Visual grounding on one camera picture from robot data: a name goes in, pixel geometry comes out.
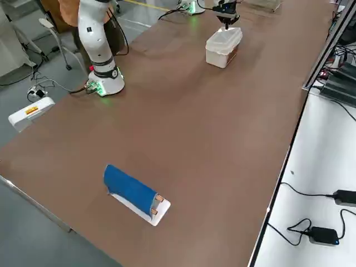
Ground black power adapter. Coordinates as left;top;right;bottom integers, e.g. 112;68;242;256
332;190;356;207
308;226;340;247

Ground black adapter cable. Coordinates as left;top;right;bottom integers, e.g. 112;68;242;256
280;182;334;197
266;210;356;247

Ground black base cable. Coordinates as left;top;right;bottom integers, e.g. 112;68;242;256
68;85;94;95
157;8;192;22

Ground white control box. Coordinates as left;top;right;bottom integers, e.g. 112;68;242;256
8;97;55;133

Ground white flat holder tray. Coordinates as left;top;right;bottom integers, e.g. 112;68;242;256
107;191;171;226

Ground grey cabinet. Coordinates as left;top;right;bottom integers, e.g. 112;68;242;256
0;0;37;78

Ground white metal stand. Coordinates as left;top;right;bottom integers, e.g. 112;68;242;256
38;18;73;70

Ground aluminium frame post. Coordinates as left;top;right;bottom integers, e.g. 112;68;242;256
302;0;356;90

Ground large black power brick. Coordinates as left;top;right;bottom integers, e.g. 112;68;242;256
319;75;356;108
335;62;356;81

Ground white power strip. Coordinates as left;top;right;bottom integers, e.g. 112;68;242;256
27;85;48;98

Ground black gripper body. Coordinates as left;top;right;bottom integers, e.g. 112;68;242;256
212;2;240;18

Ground blue cloth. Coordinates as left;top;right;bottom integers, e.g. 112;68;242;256
103;164;159;216

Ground white plastic preservation box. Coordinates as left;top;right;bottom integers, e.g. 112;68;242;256
205;38;240;69

